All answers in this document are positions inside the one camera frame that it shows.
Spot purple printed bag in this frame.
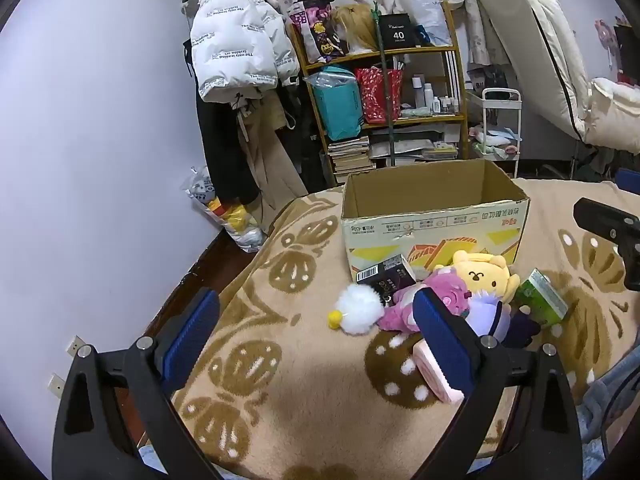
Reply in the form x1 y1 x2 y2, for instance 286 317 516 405
289 0 346 63

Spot small black barcode box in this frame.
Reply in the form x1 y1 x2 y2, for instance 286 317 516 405
356 254 417 306

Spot black hanging pants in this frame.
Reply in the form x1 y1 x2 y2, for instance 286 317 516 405
196 92 261 206

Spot pink wall sticker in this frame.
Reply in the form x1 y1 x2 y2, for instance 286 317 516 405
595 19 618 68

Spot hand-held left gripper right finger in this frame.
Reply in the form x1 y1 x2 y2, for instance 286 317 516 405
412 289 583 480

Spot beige hanging pants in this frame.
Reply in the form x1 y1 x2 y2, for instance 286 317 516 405
237 95 308 226

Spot clear bag of toys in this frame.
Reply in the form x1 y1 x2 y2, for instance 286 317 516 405
186 165 268 253

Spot wooden shelf rack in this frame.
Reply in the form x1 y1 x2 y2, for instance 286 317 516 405
287 2 471 186

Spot green pole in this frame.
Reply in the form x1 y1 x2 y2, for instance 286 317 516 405
371 1 401 168

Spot white leaning mattress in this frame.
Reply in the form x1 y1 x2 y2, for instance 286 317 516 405
474 0 596 141

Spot red patterned gift bag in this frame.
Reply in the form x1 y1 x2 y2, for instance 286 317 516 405
355 66 405 125

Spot white pillow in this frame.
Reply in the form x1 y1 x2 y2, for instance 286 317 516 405
582 77 640 156

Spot white rolling cart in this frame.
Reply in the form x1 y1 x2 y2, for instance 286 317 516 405
470 87 523 178

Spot stack of books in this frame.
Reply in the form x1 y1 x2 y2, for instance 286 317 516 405
327 136 376 186

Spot white purple doll plush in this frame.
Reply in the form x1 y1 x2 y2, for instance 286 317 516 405
460 292 542 348

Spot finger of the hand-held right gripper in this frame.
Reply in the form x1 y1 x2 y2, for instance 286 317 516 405
573 198 640 291

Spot blonde wig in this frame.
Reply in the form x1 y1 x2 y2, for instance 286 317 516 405
334 4 381 56

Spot pink bear plush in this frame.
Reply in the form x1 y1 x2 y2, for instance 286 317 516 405
377 267 471 333

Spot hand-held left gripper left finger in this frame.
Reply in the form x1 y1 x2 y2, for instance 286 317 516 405
52 287 221 480

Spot white printed puffer jacket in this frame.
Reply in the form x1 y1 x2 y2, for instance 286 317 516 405
190 0 301 103

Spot black box white print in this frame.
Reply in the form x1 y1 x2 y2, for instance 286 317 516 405
377 12 418 50

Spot grey blue fleece clothing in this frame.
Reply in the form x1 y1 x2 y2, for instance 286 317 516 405
575 345 640 466

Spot stack of papers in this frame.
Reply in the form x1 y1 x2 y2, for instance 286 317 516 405
370 130 461 166

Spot teal bag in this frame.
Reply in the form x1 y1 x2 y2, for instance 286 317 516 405
305 66 363 142

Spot white plastic bag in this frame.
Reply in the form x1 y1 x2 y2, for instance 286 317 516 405
400 0 453 46

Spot black hanging garment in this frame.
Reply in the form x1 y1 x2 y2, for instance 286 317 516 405
280 80 326 191

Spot small green box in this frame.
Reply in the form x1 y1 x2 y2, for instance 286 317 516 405
512 268 569 328

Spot pink white block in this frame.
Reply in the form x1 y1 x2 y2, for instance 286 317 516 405
414 337 466 403

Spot printed cardboard box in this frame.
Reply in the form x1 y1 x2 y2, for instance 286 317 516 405
341 159 531 281

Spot row of cosmetic bottles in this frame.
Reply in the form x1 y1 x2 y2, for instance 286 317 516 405
412 75 461 116

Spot yellow bear plush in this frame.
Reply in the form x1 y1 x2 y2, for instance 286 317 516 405
432 251 521 306

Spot white fluffy plush yellow beak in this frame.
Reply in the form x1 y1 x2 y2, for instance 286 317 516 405
327 284 386 336

